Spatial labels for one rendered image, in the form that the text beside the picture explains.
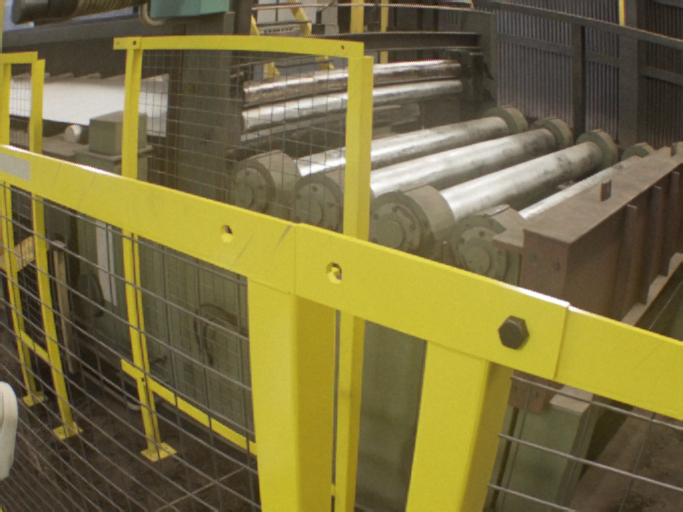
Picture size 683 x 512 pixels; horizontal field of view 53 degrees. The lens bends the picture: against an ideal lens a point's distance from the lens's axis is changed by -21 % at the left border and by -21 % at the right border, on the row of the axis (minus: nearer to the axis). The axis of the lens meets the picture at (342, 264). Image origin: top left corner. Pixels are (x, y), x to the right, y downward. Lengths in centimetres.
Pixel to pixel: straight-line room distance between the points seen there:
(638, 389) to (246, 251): 33
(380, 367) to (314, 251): 238
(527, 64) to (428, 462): 1191
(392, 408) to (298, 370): 236
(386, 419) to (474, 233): 81
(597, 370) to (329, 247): 21
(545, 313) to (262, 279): 24
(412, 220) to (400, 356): 47
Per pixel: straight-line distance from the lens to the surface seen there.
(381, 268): 54
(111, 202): 77
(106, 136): 392
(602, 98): 1192
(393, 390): 295
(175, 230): 69
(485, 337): 51
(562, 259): 231
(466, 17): 505
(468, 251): 262
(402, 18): 590
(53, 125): 529
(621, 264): 295
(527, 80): 1244
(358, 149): 217
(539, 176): 362
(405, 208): 275
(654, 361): 47
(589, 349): 48
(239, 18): 338
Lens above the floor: 204
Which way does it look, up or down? 21 degrees down
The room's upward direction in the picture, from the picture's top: 2 degrees clockwise
